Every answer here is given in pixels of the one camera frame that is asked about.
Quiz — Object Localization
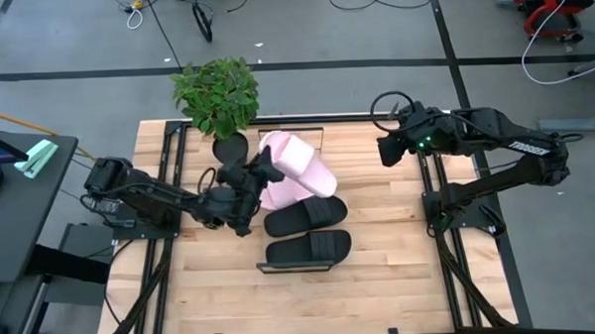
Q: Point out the green potted plant black pot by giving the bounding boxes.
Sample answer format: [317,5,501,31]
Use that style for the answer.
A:
[168,56,263,171]

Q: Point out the black frame wooden shelf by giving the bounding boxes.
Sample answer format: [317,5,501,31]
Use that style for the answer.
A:
[251,125,335,276]

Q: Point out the black narrow cable loop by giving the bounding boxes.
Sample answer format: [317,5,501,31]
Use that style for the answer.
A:
[190,0,215,44]

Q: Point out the black slide sandal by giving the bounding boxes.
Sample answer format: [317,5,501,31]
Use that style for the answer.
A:
[263,228,354,267]
[262,194,350,240]

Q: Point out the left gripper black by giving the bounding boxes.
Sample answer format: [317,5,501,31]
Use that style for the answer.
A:
[215,145,287,225]

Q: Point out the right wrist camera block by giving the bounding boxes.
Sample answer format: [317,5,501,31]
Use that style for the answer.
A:
[376,133,405,168]

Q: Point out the black power adapter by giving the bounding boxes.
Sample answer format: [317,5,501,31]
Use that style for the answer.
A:
[87,197,125,218]

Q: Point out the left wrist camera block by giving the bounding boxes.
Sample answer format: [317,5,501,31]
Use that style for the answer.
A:
[231,215,255,239]

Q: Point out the grey desk leg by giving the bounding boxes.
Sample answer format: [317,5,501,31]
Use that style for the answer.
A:
[535,56,595,134]

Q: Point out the black aluminium table frame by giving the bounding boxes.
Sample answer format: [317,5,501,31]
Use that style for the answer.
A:
[96,107,518,334]

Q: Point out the mint green stapler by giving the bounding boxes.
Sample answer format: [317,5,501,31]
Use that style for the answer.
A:
[12,138,60,180]

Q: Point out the pink slide sandal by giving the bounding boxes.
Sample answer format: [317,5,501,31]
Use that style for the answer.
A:
[257,174,315,212]
[257,128,339,201]

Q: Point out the long white cable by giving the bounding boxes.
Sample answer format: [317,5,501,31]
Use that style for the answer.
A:
[518,0,595,87]

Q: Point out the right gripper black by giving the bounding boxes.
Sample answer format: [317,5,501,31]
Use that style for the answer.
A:
[396,100,461,159]

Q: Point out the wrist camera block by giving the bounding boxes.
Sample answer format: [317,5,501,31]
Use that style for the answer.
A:
[376,133,405,168]
[231,215,255,239]

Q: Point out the straight black floor cable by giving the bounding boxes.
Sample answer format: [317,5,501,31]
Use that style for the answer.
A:
[144,0,184,74]

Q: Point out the white cable yellow plug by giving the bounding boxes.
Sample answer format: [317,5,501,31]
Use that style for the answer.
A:
[124,0,148,31]

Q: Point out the black desk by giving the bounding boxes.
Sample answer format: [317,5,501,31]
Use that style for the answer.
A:
[0,125,84,283]

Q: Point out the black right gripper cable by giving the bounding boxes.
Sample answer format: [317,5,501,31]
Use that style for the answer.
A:
[368,88,417,134]

